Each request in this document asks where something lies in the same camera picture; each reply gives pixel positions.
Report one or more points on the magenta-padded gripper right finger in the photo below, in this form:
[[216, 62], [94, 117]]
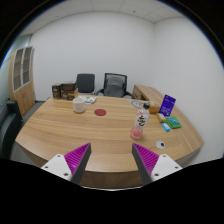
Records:
[[150, 161]]

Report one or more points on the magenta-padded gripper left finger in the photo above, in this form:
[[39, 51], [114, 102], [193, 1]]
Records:
[[75, 161]]

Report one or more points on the clear drink bottle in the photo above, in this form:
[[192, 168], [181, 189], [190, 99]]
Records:
[[140, 121]]

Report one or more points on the small light blue pack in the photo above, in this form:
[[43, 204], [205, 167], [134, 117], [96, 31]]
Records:
[[166, 127]]

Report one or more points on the small yellow pack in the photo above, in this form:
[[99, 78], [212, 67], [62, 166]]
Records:
[[161, 117]]

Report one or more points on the green box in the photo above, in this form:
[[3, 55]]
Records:
[[173, 122]]

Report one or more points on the orange box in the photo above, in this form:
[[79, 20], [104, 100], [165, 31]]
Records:
[[154, 108]]

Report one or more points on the flat round red coaster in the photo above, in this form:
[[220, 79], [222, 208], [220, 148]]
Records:
[[100, 112]]

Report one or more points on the white patterned cup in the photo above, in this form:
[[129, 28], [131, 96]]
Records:
[[79, 105]]

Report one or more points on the white sheet with round print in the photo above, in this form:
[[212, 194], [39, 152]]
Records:
[[137, 104]]

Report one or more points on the purple box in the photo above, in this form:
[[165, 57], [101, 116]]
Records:
[[167, 105]]

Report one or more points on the green and purple printed leaflet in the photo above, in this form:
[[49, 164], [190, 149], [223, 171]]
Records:
[[90, 99]]

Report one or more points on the tan and brown box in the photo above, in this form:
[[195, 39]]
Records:
[[70, 95]]

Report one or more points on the wooden side desk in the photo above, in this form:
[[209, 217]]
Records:
[[148, 92]]

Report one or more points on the small dark brown box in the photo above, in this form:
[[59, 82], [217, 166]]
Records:
[[56, 91]]

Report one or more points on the black sofa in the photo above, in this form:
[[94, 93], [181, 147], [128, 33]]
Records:
[[9, 128]]

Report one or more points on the black box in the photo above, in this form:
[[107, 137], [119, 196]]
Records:
[[68, 86]]

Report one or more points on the black office chair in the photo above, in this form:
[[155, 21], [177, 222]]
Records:
[[85, 82]]

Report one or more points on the grey mesh office chair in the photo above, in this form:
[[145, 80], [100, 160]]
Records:
[[114, 86]]

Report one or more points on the wooden cabinet with glass doors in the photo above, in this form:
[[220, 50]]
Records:
[[22, 80]]

